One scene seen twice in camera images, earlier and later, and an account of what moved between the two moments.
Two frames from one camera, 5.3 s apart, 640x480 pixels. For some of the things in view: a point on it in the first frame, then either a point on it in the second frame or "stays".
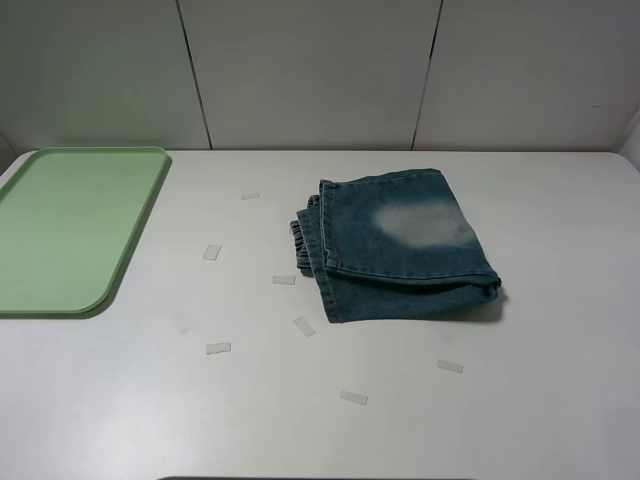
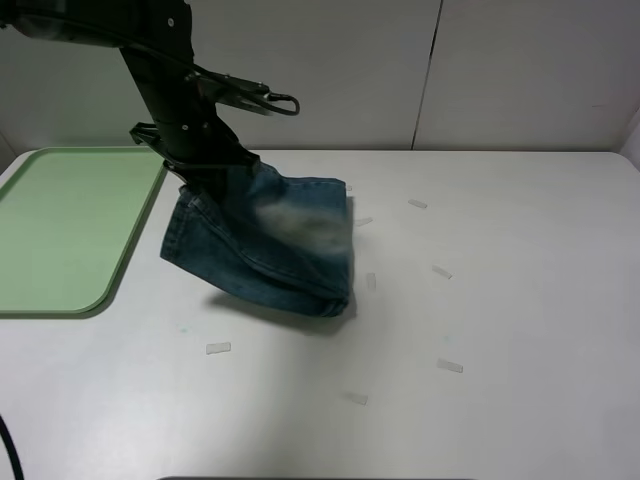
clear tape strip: x=354 y=397 stays
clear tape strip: x=452 y=366 stays
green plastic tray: x=68 y=217 stays
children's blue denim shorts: x=392 y=244 to x=276 y=239
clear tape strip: x=218 y=348 stays
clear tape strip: x=288 y=280 to x=371 y=280
